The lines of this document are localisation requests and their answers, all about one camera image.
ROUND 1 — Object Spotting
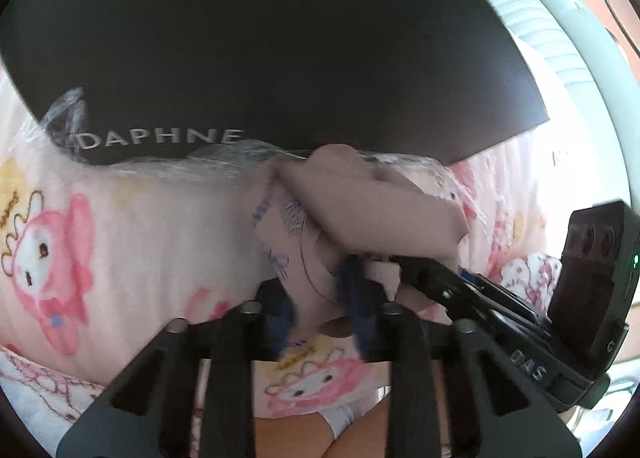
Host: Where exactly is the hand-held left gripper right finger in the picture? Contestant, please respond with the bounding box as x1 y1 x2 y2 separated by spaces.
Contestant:
344 255 583 458

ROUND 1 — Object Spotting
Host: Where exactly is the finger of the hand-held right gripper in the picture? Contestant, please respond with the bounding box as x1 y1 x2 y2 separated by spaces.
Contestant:
394 256 542 335

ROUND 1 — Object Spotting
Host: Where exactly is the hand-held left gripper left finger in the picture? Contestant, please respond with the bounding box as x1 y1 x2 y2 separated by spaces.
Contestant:
56 280 297 458

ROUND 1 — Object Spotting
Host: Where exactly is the beige printed sock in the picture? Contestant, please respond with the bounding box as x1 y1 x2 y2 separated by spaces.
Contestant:
247 143 471 340

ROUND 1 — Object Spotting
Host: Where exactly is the black cardboard box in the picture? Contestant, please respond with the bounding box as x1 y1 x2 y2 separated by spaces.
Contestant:
0 0 552 167

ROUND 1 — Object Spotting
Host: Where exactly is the pink printed blanket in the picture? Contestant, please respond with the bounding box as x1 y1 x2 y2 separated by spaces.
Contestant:
0 58 568 441

